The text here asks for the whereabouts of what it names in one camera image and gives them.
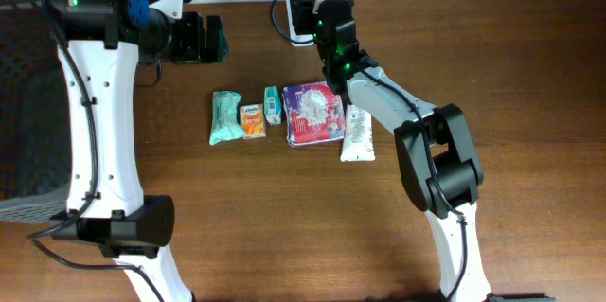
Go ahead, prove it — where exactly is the white lotion tube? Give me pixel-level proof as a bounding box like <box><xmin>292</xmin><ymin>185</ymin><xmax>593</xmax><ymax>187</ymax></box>
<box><xmin>340</xmin><ymin>105</ymin><xmax>375</xmax><ymax>162</ymax></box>

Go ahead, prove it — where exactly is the pink purple snack packet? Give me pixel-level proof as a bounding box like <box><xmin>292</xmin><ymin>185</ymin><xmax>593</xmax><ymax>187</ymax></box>
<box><xmin>282</xmin><ymin>81</ymin><xmax>345</xmax><ymax>148</ymax></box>

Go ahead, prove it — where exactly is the grey plastic mesh basket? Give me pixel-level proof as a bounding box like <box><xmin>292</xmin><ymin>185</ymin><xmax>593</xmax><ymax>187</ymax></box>
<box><xmin>1</xmin><ymin>0</ymin><xmax>72</xmax><ymax>224</ymax></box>

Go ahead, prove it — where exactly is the teal tissue pack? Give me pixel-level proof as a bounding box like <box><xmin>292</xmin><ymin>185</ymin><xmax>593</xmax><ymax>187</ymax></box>
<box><xmin>264</xmin><ymin>86</ymin><xmax>282</xmax><ymax>125</ymax></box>

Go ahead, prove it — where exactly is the light green wipes packet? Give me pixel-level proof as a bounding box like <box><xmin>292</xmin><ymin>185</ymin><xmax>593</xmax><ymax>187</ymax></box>
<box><xmin>209</xmin><ymin>91</ymin><xmax>245</xmax><ymax>146</ymax></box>

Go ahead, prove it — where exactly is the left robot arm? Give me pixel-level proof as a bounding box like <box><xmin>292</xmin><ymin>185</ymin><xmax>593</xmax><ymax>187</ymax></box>
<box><xmin>45</xmin><ymin>0</ymin><xmax>228</xmax><ymax>301</ymax></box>

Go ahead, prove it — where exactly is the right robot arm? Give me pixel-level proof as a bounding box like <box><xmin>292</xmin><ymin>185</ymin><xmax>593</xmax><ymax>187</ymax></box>
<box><xmin>287</xmin><ymin>0</ymin><xmax>492</xmax><ymax>301</ymax></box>

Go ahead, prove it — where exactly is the white barcode scanner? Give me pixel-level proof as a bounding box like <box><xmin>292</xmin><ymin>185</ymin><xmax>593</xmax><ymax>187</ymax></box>
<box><xmin>286</xmin><ymin>0</ymin><xmax>314</xmax><ymax>47</ymax></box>

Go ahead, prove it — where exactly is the orange tissue pack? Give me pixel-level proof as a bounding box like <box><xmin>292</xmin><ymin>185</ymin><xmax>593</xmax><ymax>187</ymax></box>
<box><xmin>240</xmin><ymin>103</ymin><xmax>266</xmax><ymax>139</ymax></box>

